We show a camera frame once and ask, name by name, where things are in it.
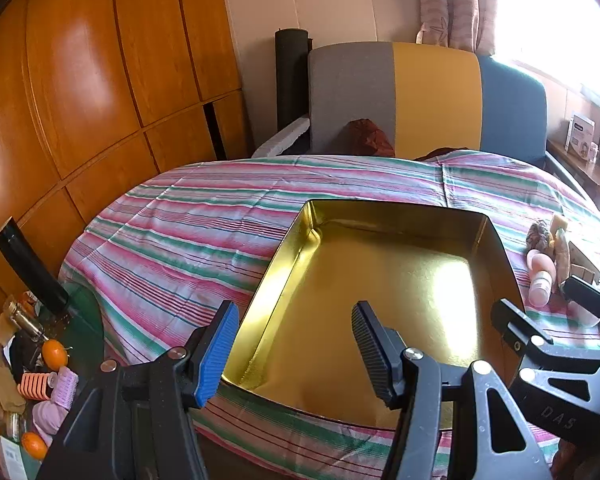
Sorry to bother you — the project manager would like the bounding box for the pink bottle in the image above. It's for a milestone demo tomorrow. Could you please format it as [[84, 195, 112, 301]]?
[[526, 251, 554, 307]]

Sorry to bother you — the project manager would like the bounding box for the black rolled mat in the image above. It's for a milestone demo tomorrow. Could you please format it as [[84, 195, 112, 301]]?
[[274, 28, 313, 133]]

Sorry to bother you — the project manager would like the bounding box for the patterned curtain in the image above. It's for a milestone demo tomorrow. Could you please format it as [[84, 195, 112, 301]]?
[[417, 0, 498, 56]]

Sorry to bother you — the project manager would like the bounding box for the black tube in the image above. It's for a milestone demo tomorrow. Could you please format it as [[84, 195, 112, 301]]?
[[0, 216, 71, 316]]

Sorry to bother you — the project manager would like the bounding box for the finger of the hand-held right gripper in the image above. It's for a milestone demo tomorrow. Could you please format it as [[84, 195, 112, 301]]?
[[561, 275, 600, 354], [490, 298, 600, 387]]

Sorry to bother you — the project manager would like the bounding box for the clear plastic bundle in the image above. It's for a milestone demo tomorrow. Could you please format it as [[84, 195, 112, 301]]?
[[555, 230, 572, 282]]

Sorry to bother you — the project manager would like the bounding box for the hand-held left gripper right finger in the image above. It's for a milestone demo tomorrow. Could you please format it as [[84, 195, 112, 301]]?
[[350, 300, 553, 480]]

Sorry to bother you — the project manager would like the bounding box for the small orange fruit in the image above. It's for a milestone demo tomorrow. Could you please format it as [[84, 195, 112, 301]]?
[[21, 432, 48, 461], [42, 340, 70, 367]]

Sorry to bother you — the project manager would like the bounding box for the grey yellow blue chair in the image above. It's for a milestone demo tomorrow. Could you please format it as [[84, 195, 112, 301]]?
[[252, 41, 600, 216]]

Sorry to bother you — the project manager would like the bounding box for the pink hair roller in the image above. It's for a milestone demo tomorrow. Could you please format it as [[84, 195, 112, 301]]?
[[50, 366, 80, 408], [32, 402, 68, 436]]

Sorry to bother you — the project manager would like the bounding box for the green glass side table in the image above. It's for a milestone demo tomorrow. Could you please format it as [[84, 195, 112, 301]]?
[[0, 280, 106, 480]]

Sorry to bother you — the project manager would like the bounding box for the wooden windowsill shelf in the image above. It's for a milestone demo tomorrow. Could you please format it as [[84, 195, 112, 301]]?
[[545, 137, 600, 206]]

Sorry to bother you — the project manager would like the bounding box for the white printed box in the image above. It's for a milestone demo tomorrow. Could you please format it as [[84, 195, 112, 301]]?
[[565, 114, 597, 156]]

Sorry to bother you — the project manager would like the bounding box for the wooden cabinet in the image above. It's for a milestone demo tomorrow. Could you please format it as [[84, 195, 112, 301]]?
[[0, 0, 255, 361]]

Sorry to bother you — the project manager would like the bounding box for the small glass bottle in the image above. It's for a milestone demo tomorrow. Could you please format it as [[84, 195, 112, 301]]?
[[2, 297, 46, 341]]

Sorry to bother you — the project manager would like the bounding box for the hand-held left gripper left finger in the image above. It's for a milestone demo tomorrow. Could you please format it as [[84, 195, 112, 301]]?
[[35, 299, 241, 480]]

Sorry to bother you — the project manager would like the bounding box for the orange hair roller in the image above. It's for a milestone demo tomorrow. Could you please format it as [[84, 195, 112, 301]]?
[[21, 371, 58, 401]]

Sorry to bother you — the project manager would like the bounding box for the striped tablecloth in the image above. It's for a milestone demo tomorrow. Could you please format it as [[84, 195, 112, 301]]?
[[59, 152, 600, 480]]

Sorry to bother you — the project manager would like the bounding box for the dark red cloth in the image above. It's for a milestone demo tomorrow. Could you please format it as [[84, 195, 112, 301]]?
[[349, 118, 396, 157]]

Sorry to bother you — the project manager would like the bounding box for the gold tin box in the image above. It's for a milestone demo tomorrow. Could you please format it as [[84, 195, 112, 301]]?
[[221, 199, 527, 433]]

